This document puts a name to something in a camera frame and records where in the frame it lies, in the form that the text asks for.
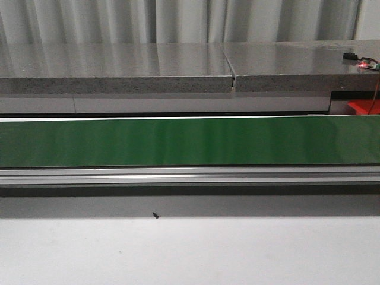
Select grey stone counter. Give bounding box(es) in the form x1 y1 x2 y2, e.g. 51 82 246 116
0 40 380 116

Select green conveyor belt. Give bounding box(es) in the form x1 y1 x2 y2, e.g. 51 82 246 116
1 115 379 186

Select red plastic tray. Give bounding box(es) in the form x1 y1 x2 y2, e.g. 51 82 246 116
348 99 380 115

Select small green circuit board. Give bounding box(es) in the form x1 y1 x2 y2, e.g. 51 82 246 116
342 52 379 71

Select white curtain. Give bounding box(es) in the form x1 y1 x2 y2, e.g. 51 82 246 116
1 1 379 44

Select red black wire pair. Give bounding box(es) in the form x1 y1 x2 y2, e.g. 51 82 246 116
368 56 380 115

